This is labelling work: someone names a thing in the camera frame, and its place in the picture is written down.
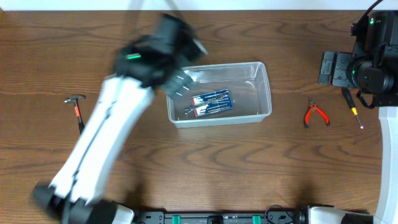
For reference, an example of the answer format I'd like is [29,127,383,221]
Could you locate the clear plastic container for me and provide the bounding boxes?
[167,62,272,128]

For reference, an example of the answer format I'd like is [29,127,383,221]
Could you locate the blue screwdriver set case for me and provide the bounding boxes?
[191,89,233,118]

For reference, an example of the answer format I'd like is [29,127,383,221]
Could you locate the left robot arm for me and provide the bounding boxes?
[33,14,206,223]

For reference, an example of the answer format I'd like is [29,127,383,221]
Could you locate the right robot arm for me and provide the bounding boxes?
[295,8,397,224]

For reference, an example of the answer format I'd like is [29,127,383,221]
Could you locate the chrome ring wrench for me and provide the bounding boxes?
[184,92,229,114]

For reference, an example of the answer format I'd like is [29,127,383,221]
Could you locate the red black pliers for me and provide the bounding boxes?
[303,98,331,129]

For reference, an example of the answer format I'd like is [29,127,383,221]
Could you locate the black yellow screwdriver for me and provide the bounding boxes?
[341,88,364,129]

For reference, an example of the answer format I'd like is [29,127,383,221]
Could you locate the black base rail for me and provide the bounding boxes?
[133,207,373,224]

